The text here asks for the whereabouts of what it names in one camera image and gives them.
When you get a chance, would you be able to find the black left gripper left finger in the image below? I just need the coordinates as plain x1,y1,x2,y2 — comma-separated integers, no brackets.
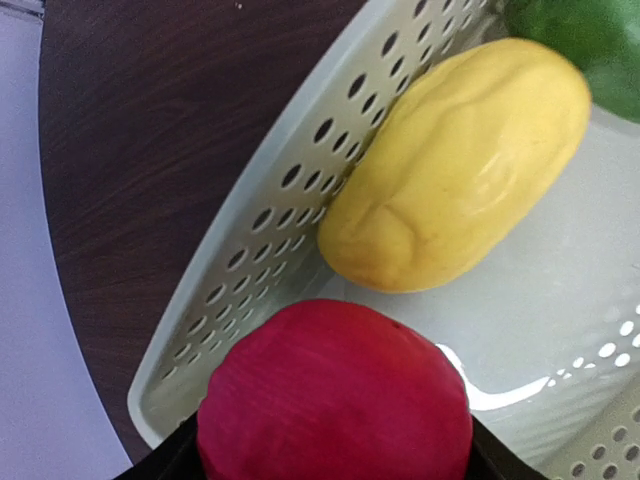
115,414,200,480

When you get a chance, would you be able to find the green plastic basket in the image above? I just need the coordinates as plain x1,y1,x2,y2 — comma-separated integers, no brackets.
127,1,639,479

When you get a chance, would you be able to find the green toy bell pepper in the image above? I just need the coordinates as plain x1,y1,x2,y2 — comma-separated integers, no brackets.
503,0,639,123

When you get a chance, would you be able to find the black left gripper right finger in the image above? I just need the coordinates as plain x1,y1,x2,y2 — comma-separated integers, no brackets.
467,418,543,480

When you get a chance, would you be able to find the yellow toy corn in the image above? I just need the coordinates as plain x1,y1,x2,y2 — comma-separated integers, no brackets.
317,38,592,293

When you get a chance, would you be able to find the red toy strawberry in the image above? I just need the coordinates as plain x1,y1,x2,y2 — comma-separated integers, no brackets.
196,300,473,479

